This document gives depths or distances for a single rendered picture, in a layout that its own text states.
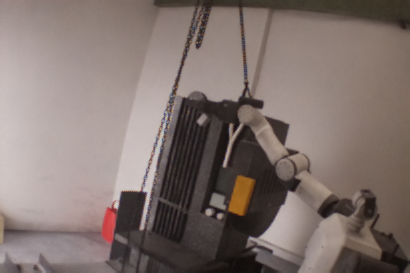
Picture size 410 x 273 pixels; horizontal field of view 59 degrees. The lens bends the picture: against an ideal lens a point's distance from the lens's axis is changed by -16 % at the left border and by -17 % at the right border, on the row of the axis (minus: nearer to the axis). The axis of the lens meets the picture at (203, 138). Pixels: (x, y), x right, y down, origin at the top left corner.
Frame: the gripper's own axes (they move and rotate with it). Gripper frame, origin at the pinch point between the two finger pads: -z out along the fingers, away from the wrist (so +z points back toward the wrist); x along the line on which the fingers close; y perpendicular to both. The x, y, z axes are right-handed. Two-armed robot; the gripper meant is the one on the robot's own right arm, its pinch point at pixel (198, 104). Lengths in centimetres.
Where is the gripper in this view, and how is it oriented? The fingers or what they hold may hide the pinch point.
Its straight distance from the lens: 170.7
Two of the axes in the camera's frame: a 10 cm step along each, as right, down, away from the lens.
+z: 8.7, 2.2, -4.4
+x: 4.3, 0.7, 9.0
